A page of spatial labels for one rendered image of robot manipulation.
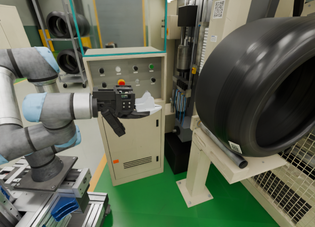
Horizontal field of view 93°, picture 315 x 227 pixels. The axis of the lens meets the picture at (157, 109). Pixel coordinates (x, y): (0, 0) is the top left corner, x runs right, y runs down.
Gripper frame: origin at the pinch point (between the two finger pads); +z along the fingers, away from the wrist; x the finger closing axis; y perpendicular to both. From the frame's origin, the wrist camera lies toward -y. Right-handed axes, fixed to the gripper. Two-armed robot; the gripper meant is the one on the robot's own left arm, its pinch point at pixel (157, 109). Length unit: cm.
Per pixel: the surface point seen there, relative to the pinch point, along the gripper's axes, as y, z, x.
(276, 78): 15.2, 30.9, -12.4
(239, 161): -23.6, 38.5, -9.2
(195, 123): -24.8, 36.0, 23.8
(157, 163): -98, 33, 61
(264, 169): -32, 58, -10
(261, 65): 17.9, 26.9, -9.3
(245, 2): 40, 47, 26
